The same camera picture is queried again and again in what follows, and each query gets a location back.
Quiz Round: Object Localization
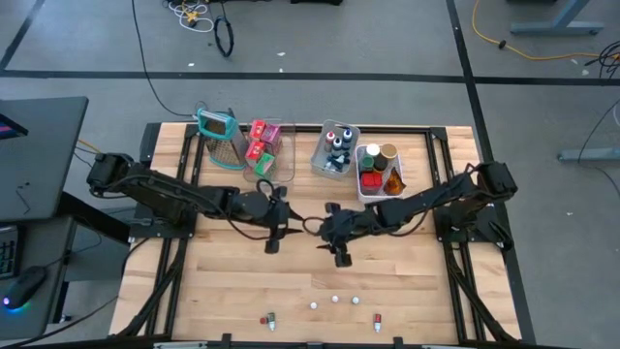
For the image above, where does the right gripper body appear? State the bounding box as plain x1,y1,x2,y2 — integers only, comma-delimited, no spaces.
320,202,377,270

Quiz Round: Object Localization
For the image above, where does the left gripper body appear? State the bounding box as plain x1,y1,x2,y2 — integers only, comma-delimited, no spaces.
261,185,293,256

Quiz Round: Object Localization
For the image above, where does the white perforated basket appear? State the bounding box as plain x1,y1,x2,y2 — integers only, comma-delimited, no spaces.
355,143,405,204

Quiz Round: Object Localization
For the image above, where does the grey plastic bin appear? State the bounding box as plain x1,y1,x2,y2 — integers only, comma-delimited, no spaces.
309,119,361,181

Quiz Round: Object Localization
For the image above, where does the green spice box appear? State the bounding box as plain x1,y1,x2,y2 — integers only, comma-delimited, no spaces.
254,152,276,176

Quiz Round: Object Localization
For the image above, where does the clear plastic bin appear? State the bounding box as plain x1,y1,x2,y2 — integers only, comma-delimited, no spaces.
241,120,297,184

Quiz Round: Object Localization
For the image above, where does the smoked paprika tin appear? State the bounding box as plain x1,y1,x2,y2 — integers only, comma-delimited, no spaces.
261,123,284,146

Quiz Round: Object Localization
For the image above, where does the red spice tin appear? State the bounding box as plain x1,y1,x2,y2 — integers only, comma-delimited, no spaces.
249,119,268,142

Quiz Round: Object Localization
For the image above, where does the black desk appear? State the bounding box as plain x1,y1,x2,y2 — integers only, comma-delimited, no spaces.
0,95,90,223

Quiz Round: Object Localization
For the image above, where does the grey desk foot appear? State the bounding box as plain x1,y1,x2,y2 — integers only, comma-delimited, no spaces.
556,147,620,163

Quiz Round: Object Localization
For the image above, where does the black computer mouse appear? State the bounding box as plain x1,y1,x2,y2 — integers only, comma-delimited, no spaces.
2,265,49,311

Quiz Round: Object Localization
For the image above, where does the grey side desk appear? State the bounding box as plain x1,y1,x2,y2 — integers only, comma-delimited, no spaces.
0,215,78,340

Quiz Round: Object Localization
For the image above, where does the black keyboard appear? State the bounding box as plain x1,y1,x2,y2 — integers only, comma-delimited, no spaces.
0,226,21,281

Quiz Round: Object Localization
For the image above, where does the monitor screen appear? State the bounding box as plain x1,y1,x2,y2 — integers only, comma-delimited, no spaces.
0,112,29,142

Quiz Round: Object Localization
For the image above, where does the desk with grey legs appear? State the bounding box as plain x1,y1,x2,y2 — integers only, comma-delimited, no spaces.
509,0,605,37

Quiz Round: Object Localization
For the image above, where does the box grater teal handle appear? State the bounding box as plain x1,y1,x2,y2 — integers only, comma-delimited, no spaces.
196,108,249,172

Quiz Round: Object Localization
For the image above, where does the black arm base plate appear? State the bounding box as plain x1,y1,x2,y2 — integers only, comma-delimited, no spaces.
433,203,513,243
128,201,200,239

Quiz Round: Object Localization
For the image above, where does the black table frame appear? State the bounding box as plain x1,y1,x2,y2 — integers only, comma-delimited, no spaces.
108,120,538,349

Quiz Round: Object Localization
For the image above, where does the black coiled cable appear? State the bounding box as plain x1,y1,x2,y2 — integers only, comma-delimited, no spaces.
213,15,235,59

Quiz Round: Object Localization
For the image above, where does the black floor cable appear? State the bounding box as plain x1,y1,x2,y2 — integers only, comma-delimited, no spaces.
130,0,198,119

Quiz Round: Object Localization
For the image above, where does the white cable bundle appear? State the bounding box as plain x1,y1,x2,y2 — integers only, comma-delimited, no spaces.
163,0,215,34

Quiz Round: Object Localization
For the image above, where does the yellow extension cord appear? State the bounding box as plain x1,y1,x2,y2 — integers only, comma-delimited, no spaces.
472,0,602,62

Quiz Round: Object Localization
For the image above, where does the black cable bundle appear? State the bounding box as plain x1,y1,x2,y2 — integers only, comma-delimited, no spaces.
583,40,620,81

